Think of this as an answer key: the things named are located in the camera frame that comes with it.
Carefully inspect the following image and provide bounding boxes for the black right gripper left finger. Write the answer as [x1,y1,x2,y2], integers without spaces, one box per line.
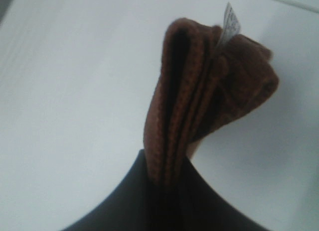
[64,149,159,231]

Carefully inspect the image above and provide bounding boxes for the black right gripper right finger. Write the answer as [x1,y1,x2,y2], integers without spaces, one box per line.
[173,158,268,231]

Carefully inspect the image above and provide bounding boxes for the brown towel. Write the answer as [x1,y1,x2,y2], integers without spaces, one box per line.
[144,3,279,190]

